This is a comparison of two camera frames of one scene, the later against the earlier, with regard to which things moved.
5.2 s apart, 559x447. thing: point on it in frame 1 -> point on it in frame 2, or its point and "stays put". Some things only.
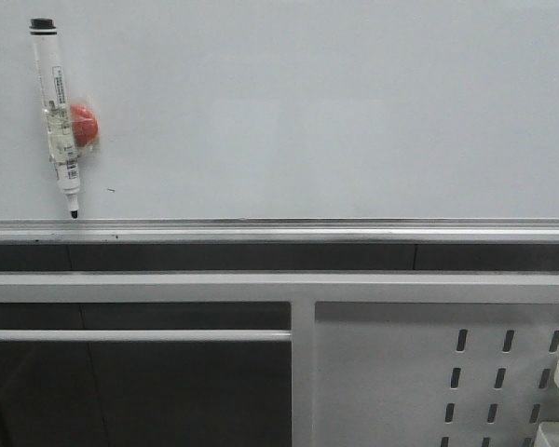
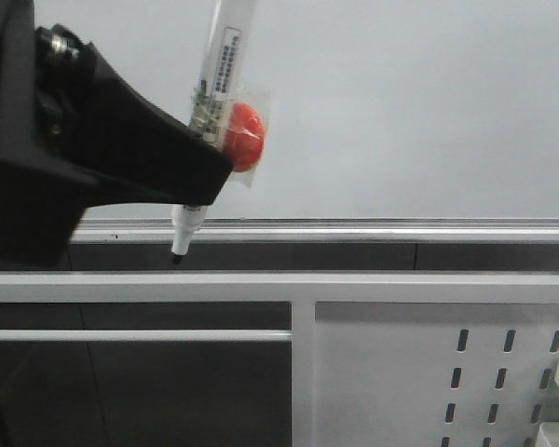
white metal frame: (302, 291) stays put
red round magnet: (85, 125) -> (244, 135)
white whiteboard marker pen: (57, 106) -> (227, 27)
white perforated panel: (439, 373) stays put
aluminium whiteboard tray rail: (279, 231) stays put
